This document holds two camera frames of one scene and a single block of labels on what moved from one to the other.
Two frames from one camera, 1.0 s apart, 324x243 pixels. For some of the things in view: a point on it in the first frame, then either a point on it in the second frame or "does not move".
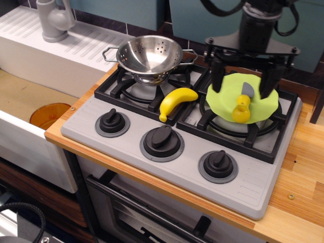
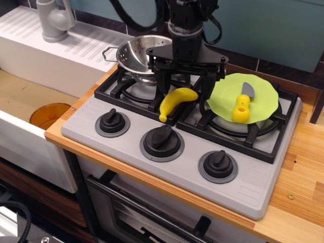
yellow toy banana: x=173 y=98 does not move
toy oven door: x=122 y=211 does not move
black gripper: x=251 y=45 to x=187 y=55
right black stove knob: x=218 y=167 does not move
